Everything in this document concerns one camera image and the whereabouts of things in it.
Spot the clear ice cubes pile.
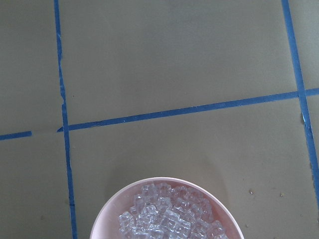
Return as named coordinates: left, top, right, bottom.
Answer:
left=118, top=183, right=228, bottom=239

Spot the pink bowl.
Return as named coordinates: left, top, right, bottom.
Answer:
left=90, top=177, right=244, bottom=239

